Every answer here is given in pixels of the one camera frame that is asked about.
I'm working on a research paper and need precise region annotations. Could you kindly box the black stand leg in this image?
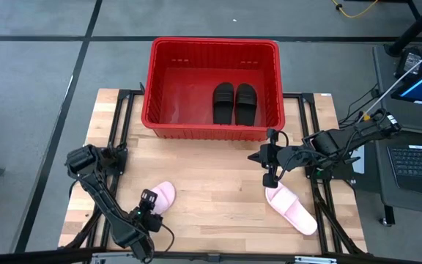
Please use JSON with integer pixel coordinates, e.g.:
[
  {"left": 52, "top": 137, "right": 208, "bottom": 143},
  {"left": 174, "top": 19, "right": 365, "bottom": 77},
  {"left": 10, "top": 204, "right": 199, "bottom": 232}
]
[{"left": 384, "top": 0, "right": 422, "bottom": 58}]

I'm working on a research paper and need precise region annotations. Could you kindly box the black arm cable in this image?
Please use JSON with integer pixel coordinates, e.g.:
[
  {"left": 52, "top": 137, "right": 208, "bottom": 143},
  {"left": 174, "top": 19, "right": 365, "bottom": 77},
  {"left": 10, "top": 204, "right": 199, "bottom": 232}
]
[{"left": 159, "top": 222, "right": 176, "bottom": 254}]

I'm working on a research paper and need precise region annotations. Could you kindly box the yellow power cord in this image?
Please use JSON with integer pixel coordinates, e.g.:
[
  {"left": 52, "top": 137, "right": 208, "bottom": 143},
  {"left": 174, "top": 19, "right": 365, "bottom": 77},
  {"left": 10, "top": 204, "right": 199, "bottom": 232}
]
[{"left": 330, "top": 0, "right": 380, "bottom": 19}]

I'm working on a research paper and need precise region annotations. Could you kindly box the black aluminium crossbar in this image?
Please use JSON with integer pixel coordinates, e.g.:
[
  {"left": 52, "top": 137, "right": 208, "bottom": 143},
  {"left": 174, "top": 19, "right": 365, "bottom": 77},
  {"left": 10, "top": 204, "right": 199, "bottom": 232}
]
[{"left": 0, "top": 248, "right": 422, "bottom": 264}]

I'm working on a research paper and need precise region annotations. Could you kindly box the dark grey desk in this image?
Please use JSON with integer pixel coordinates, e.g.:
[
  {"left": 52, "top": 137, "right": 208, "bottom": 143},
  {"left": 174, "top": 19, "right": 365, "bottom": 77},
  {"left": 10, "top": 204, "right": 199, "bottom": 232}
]
[{"left": 371, "top": 43, "right": 422, "bottom": 217}]

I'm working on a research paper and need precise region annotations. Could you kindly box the black keyboard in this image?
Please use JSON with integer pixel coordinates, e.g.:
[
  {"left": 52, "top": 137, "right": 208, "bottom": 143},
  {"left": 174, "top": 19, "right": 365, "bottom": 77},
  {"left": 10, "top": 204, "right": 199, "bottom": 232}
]
[{"left": 386, "top": 144, "right": 422, "bottom": 188}]

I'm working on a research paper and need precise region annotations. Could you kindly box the red plastic bin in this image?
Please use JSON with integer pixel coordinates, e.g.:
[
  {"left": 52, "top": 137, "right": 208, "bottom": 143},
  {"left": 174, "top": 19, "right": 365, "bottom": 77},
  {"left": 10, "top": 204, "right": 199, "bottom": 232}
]
[{"left": 141, "top": 36, "right": 286, "bottom": 142}]

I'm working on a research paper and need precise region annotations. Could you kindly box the white rod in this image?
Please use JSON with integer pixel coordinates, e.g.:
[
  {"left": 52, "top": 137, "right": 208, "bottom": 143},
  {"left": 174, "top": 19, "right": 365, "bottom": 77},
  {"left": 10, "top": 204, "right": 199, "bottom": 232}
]
[{"left": 357, "top": 39, "right": 422, "bottom": 124}]

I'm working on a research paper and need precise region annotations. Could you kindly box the black slide sandal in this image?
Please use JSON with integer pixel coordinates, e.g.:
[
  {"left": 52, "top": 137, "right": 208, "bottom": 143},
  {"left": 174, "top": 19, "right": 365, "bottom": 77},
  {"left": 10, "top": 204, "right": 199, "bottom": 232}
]
[
  {"left": 234, "top": 82, "right": 259, "bottom": 127},
  {"left": 212, "top": 81, "right": 236, "bottom": 125}
]

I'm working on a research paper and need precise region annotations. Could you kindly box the black power adapter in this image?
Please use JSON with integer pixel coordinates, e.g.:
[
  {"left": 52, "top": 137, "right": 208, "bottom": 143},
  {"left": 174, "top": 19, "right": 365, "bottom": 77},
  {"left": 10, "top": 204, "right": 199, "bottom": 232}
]
[{"left": 395, "top": 46, "right": 422, "bottom": 78}]

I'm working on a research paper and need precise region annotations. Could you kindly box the pink slide sandal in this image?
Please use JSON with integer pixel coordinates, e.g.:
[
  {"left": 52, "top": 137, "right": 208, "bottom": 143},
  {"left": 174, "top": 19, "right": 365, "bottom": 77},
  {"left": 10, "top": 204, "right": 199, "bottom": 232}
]
[
  {"left": 147, "top": 180, "right": 177, "bottom": 216},
  {"left": 264, "top": 182, "right": 319, "bottom": 237}
]

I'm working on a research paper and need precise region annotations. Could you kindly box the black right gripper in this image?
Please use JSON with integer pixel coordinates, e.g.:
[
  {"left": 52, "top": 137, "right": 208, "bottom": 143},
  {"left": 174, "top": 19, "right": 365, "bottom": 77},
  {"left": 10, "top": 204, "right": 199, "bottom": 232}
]
[{"left": 248, "top": 128, "right": 289, "bottom": 189}]

